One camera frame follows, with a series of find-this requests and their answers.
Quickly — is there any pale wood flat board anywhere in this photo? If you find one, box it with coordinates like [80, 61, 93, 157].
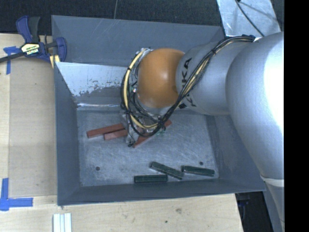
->
[8, 58, 58, 198]

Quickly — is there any dark green flat block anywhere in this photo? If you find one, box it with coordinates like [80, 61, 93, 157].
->
[149, 161, 185, 181]
[134, 174, 169, 184]
[181, 165, 215, 177]

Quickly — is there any red-brown flat block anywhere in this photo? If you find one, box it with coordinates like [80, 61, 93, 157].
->
[86, 123, 126, 138]
[132, 119, 173, 149]
[103, 129, 129, 141]

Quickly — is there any grey metal bin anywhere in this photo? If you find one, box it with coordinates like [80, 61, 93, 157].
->
[51, 14, 267, 206]

